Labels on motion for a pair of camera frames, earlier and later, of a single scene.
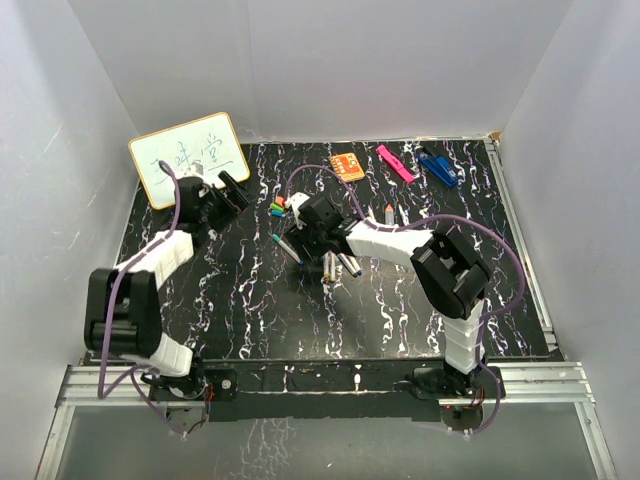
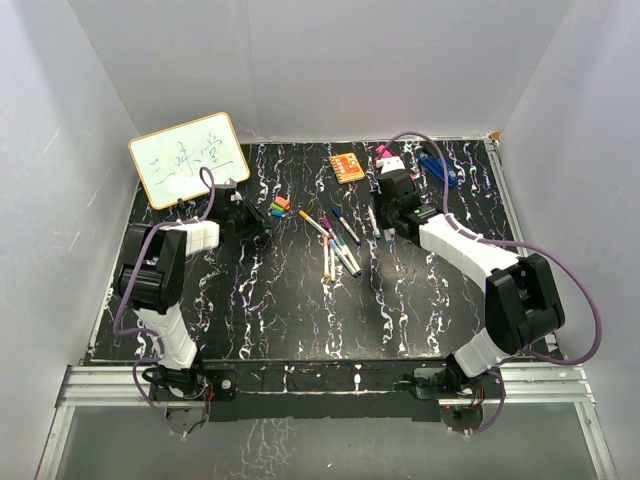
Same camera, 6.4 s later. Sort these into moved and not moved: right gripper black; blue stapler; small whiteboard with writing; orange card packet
Moved: right gripper black
Not moved: small whiteboard with writing; blue stapler; orange card packet
